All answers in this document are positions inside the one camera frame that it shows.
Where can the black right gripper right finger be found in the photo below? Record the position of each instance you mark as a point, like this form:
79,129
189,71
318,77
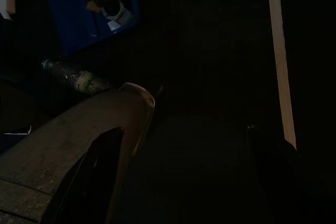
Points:
283,182

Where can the small wooden piece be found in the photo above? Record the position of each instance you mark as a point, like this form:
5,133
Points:
93,7

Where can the clear plastic bottle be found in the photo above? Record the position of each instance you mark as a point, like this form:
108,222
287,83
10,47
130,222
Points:
78,79

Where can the white plastic hook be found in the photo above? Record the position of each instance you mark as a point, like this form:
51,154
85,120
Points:
126,17

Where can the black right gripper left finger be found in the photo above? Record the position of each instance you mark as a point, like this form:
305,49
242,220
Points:
86,182

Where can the black floor mat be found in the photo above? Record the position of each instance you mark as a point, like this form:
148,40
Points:
312,51
210,64

